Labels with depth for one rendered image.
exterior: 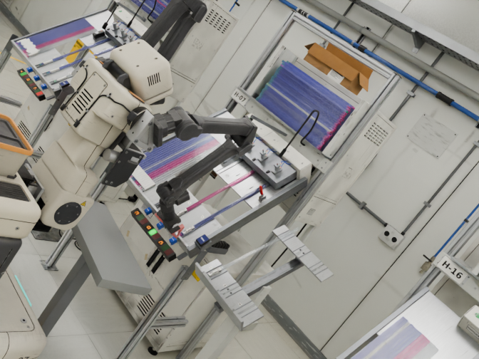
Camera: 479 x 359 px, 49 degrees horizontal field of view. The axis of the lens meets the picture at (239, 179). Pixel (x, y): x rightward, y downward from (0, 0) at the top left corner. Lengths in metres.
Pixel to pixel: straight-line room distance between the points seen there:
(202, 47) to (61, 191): 2.07
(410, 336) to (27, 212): 1.50
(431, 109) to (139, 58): 2.69
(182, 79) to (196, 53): 0.21
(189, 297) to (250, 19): 3.13
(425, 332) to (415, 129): 2.11
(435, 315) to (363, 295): 1.73
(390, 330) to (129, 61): 1.44
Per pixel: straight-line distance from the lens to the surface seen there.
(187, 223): 2.47
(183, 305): 2.78
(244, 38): 5.13
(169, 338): 2.86
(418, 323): 2.32
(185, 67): 3.76
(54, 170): 2.00
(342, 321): 4.12
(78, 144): 1.93
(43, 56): 3.71
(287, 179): 2.59
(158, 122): 1.76
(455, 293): 2.54
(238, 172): 2.67
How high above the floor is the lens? 1.57
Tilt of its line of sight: 12 degrees down
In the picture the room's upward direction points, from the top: 36 degrees clockwise
